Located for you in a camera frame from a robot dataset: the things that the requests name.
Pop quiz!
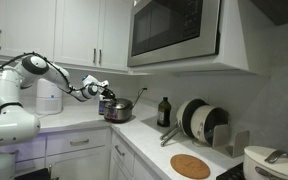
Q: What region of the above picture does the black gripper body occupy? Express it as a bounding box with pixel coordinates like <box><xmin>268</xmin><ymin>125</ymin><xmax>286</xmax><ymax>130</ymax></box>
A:
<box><xmin>98</xmin><ymin>84</ymin><xmax>113</xmax><ymax>98</ymax></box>

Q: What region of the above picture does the silver cooking pot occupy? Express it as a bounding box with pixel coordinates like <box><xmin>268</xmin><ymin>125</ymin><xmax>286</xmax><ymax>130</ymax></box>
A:
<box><xmin>103</xmin><ymin>97</ymin><xmax>134</xmax><ymax>124</ymax></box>

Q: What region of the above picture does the white cabinet drawer front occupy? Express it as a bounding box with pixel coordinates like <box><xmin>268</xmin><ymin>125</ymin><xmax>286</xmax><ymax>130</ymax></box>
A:
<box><xmin>0</xmin><ymin>135</ymin><xmax>47</xmax><ymax>163</ymax></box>
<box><xmin>133</xmin><ymin>154</ymin><xmax>162</xmax><ymax>180</ymax></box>
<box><xmin>46</xmin><ymin>128</ymin><xmax>112</xmax><ymax>157</ymax></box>
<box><xmin>110</xmin><ymin>131</ymin><xmax>136</xmax><ymax>175</ymax></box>

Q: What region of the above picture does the dark glass bottle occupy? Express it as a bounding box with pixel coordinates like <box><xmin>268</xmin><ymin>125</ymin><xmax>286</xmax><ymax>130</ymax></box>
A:
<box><xmin>156</xmin><ymin>96</ymin><xmax>172</xmax><ymax>128</ymax></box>

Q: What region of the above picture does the white cylindrical air purifier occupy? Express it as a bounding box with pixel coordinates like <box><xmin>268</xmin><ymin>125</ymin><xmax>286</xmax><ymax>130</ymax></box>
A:
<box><xmin>35</xmin><ymin>78</ymin><xmax>64</xmax><ymax>116</ymax></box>

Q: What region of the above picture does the large cream frying pan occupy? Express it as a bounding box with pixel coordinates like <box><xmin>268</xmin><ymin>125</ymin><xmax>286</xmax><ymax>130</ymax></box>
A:
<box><xmin>159</xmin><ymin>98</ymin><xmax>209</xmax><ymax>143</ymax></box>

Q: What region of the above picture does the stainless steel microwave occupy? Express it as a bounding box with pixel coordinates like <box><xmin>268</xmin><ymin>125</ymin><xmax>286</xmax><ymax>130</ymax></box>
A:
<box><xmin>127</xmin><ymin>0</ymin><xmax>222</xmax><ymax>68</ymax></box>

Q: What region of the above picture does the small cream frying pan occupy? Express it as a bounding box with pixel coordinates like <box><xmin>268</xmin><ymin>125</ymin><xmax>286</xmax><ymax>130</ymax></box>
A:
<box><xmin>159</xmin><ymin>104</ymin><xmax>231</xmax><ymax>148</ymax></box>

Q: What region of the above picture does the round wooden cutting board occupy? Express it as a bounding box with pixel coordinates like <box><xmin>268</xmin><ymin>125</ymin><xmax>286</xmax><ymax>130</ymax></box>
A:
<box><xmin>169</xmin><ymin>153</ymin><xmax>212</xmax><ymax>180</ymax></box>

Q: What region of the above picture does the grey metal pan rack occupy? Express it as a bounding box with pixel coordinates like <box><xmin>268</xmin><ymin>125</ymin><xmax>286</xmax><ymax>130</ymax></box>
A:
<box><xmin>197</xmin><ymin>123</ymin><xmax>251</xmax><ymax>159</ymax></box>

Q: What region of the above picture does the black gas cooktop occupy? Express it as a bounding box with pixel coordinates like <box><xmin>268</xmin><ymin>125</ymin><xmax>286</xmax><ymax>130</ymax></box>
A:
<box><xmin>216</xmin><ymin>162</ymin><xmax>247</xmax><ymax>180</ymax></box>

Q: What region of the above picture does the white cooking pot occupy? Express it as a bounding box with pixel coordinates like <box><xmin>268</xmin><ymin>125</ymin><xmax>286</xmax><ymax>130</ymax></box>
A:
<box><xmin>243</xmin><ymin>159</ymin><xmax>288</xmax><ymax>180</ymax></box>

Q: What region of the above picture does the white pot with lid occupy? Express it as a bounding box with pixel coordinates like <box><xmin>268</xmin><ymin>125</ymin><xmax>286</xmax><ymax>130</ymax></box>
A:
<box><xmin>243</xmin><ymin>145</ymin><xmax>288</xmax><ymax>179</ymax></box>

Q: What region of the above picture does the black fryer power cable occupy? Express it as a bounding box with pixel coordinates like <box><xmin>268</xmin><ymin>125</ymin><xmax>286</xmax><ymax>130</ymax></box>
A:
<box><xmin>131</xmin><ymin>87</ymin><xmax>148</xmax><ymax>108</ymax></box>

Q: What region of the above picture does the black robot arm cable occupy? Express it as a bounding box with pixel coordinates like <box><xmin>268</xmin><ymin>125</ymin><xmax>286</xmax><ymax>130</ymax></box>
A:
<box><xmin>0</xmin><ymin>51</ymin><xmax>86</xmax><ymax>95</ymax></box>

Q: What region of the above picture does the silver bar drawer handle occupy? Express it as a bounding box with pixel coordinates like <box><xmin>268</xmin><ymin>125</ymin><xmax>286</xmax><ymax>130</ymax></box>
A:
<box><xmin>69</xmin><ymin>138</ymin><xmax>90</xmax><ymax>147</ymax></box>
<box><xmin>114</xmin><ymin>144</ymin><xmax>126</xmax><ymax>157</ymax></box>

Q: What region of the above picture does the white wall cabinet door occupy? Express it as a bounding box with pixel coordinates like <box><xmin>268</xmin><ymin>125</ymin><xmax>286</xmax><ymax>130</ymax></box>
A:
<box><xmin>0</xmin><ymin>0</ymin><xmax>57</xmax><ymax>61</ymax></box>
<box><xmin>53</xmin><ymin>0</ymin><xmax>102</xmax><ymax>68</ymax></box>
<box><xmin>100</xmin><ymin>0</ymin><xmax>134</xmax><ymax>73</ymax></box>

